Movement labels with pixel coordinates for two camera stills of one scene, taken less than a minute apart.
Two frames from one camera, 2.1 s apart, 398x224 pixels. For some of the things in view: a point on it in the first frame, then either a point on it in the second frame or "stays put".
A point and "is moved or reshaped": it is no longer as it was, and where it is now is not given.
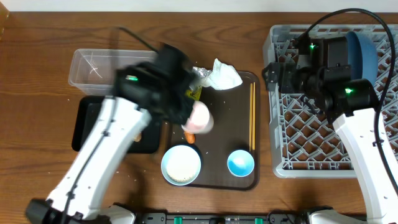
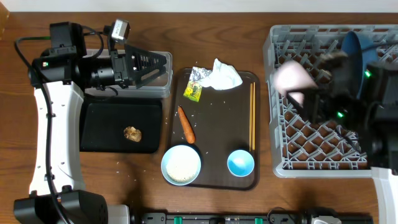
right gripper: [286, 70] → [315, 102]
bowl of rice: [181, 165] stays put
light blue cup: [240, 163] stays put
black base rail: [223, 218] stays put
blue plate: [363, 55] stays put
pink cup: [200, 121] is moved or reshaped
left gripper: [185, 113] → [122, 65]
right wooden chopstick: [254, 114] stays put
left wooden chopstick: [250, 134] stays put
